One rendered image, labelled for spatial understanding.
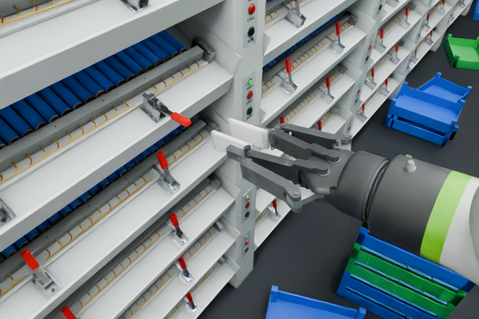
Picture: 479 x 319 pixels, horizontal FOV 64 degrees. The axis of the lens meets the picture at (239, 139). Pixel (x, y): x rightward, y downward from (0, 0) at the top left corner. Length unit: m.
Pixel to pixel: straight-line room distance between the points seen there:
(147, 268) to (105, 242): 0.20
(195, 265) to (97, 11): 0.76
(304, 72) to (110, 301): 0.74
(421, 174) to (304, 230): 1.19
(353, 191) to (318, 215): 1.20
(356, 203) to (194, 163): 0.47
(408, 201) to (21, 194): 0.47
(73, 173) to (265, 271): 0.99
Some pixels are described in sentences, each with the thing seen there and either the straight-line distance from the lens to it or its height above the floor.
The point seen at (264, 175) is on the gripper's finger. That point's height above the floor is 0.95.
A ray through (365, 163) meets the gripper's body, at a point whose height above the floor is 0.99.
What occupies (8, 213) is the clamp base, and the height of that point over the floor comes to 0.89.
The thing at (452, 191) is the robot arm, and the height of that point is 1.01.
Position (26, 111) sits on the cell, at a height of 0.94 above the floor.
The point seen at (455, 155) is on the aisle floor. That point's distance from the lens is 2.08.
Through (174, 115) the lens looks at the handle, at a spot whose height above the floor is 0.90.
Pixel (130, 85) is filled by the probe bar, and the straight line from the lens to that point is 0.66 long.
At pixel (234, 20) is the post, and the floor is 0.99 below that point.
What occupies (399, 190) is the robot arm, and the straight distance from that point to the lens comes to 0.40.
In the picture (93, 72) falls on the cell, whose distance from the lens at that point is 0.68.
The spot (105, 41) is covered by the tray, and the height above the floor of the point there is 1.05.
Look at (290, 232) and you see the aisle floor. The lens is 1.55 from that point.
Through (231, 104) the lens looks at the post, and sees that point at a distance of 0.79.
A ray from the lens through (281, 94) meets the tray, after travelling 1.01.
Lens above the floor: 1.28
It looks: 42 degrees down
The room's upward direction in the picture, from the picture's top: straight up
